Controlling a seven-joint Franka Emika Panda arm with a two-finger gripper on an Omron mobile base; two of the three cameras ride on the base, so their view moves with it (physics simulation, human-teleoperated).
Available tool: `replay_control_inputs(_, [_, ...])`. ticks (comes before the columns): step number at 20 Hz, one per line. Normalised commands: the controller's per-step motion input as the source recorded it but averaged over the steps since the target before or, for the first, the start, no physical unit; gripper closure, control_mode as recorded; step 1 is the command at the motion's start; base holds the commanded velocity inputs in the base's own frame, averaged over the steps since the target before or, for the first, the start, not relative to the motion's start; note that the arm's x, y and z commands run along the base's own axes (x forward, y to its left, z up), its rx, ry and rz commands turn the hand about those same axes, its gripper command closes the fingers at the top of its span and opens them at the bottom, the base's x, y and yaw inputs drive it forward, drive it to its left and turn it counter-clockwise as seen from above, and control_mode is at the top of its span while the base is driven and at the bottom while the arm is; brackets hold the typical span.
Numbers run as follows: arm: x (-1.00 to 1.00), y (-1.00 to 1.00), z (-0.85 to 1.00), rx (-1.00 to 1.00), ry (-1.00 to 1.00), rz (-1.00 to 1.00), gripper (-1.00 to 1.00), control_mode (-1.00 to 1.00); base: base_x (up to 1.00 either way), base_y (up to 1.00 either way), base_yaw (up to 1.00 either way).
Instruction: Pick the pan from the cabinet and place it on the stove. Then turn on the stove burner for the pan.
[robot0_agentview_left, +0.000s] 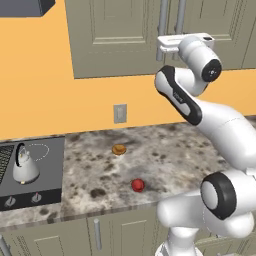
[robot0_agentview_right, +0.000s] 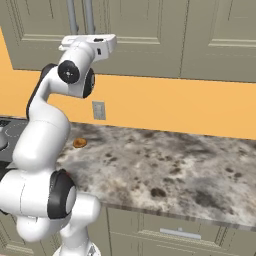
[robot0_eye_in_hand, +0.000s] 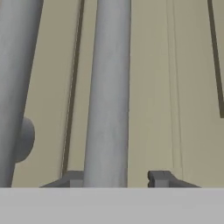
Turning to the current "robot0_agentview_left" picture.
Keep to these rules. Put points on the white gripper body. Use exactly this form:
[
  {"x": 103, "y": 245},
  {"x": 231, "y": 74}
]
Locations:
[{"x": 168, "y": 42}]

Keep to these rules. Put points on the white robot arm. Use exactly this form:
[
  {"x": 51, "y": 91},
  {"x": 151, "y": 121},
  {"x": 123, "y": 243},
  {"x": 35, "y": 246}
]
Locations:
[{"x": 230, "y": 133}]

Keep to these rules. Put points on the dark grey stove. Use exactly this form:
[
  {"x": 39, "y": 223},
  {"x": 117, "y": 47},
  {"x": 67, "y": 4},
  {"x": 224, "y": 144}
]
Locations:
[{"x": 50, "y": 176}]

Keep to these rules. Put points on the grey-green base cabinet door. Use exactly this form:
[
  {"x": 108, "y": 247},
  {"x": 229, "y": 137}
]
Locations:
[
  {"x": 50, "y": 241},
  {"x": 133, "y": 235}
]

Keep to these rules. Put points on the grey stove knob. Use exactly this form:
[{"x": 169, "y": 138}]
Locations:
[
  {"x": 36, "y": 198},
  {"x": 10, "y": 201}
]

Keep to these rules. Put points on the grey-green base cabinet front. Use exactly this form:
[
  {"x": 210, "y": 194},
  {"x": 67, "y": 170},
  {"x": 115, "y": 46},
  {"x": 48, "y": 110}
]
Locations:
[{"x": 230, "y": 246}]

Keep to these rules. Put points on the brown round pastry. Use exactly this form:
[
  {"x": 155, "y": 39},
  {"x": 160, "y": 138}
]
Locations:
[{"x": 119, "y": 149}]

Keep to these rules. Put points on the dark grey range hood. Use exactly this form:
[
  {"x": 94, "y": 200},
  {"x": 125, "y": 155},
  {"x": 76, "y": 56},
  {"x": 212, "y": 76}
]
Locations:
[{"x": 23, "y": 7}]

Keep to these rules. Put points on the narrow grey-green wall cabinet door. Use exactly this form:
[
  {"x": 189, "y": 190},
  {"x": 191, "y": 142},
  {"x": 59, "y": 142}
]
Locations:
[{"x": 251, "y": 36}]

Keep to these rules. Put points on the grey wall socket plate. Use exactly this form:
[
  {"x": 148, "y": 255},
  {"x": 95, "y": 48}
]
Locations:
[{"x": 120, "y": 113}]

